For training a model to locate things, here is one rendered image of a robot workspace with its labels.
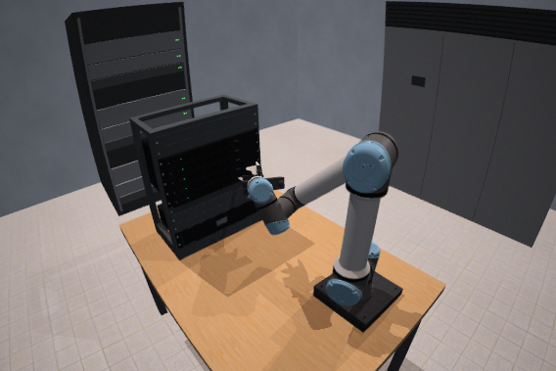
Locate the black server rack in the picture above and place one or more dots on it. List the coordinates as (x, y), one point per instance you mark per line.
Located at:
(193, 159)

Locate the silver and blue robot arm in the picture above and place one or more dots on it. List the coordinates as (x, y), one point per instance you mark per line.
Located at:
(365, 169)

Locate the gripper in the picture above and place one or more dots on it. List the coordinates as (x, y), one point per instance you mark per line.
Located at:
(253, 169)

